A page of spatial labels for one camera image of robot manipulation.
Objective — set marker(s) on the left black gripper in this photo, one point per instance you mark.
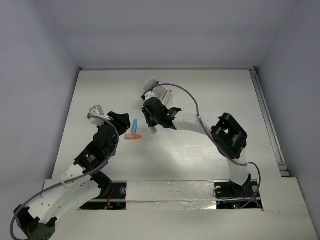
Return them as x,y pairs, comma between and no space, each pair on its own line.
120,120

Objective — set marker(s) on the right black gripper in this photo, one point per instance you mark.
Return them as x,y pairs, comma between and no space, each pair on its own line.
150,121

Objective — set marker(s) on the green capsule eraser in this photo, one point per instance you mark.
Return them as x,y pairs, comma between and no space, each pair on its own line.
153,130

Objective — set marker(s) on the clear green gel pen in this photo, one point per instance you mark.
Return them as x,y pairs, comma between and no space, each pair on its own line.
153,85

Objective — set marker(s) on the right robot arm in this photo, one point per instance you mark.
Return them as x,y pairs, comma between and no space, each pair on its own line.
225,132

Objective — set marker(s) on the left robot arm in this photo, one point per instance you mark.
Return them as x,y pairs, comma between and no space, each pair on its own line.
83,181

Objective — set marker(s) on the blue capsule eraser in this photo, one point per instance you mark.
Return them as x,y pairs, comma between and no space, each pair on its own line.
134,126

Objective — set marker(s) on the orange capsule eraser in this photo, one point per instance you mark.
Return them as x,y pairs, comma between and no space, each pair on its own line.
132,136

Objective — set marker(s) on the white three-compartment organizer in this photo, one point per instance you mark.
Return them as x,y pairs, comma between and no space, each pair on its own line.
162,93

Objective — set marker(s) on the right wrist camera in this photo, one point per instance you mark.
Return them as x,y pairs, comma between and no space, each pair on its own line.
147,95

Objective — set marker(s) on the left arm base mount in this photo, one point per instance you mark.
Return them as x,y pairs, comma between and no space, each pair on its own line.
112,194

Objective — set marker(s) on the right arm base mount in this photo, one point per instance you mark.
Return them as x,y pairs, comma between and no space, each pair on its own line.
230,196

